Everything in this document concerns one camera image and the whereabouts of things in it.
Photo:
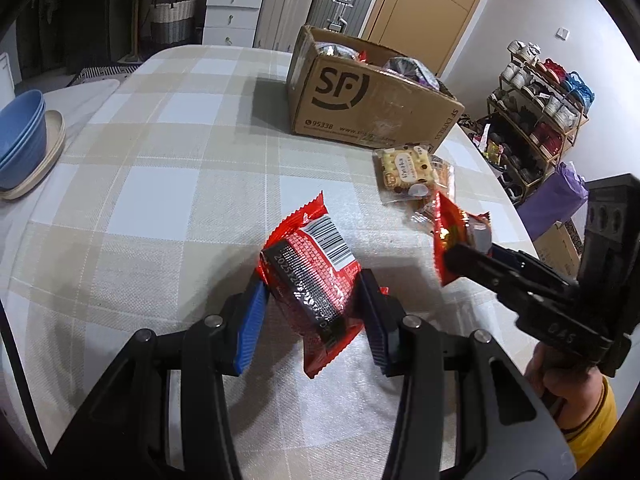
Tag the small red snack packet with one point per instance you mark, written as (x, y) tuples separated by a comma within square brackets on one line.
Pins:
[(363, 56)]

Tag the woven storage basket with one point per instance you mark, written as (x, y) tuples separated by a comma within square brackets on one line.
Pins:
[(170, 25)]

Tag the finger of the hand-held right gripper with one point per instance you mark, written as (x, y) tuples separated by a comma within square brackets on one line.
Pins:
[(475, 265), (530, 262)]

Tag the blue bowl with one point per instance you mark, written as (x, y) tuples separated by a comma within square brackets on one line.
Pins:
[(22, 115), (20, 170)]

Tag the clear brown snack packet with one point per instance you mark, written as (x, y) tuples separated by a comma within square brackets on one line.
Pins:
[(444, 175)]

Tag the small cardboard box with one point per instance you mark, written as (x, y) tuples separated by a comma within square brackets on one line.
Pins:
[(560, 252)]

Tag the striped rug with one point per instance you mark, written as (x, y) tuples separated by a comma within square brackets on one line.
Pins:
[(100, 72)]

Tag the wooden door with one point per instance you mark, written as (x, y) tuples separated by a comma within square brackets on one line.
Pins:
[(440, 10)]

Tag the cream biscuit packet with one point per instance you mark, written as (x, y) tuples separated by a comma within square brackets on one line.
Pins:
[(402, 167)]

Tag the cream plate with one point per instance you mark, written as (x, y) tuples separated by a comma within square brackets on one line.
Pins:
[(53, 145)]

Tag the shoe rack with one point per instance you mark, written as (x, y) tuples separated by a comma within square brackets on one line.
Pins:
[(535, 110)]

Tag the person's right hand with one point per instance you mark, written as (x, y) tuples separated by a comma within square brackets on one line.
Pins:
[(560, 385)]

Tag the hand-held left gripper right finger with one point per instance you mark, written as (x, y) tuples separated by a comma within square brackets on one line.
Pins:
[(377, 330)]

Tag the person's yellow shirt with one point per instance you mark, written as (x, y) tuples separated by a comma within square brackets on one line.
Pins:
[(595, 435)]

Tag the beige suitcase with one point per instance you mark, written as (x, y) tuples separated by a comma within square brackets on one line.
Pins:
[(287, 5)]

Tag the white drawer cabinet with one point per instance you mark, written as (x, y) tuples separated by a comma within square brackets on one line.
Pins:
[(232, 10)]

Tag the brown cardboard box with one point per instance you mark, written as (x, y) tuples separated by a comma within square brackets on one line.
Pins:
[(340, 105)]

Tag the red cookie packet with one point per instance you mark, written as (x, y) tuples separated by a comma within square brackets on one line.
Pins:
[(450, 230), (310, 290)]

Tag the white purple snack bag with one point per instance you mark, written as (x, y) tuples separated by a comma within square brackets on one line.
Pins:
[(412, 70), (332, 50)]

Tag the black cabinet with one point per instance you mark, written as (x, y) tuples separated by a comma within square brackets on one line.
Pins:
[(65, 20)]

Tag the silver suitcase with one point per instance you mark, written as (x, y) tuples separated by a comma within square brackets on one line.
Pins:
[(345, 0)]

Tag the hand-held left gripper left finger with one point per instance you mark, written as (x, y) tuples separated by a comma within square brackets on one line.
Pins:
[(250, 330)]

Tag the white wall switch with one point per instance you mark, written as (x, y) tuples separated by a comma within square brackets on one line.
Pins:
[(563, 33)]

